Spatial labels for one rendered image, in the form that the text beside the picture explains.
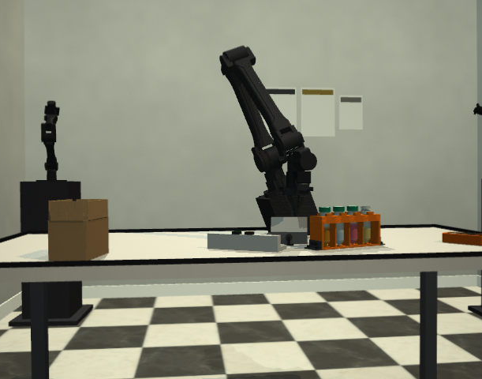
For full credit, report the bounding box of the orange digital multimeter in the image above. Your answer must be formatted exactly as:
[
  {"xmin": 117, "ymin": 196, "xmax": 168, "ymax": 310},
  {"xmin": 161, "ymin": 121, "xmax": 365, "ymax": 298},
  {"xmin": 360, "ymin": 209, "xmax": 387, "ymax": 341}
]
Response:
[{"xmin": 442, "ymin": 231, "xmax": 482, "ymax": 246}]

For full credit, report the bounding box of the brown cardboard box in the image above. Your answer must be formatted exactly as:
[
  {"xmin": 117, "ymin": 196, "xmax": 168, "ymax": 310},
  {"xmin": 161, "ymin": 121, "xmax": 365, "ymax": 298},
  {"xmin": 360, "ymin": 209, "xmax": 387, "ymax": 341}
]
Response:
[{"xmin": 48, "ymin": 199, "xmax": 109, "ymax": 261}]

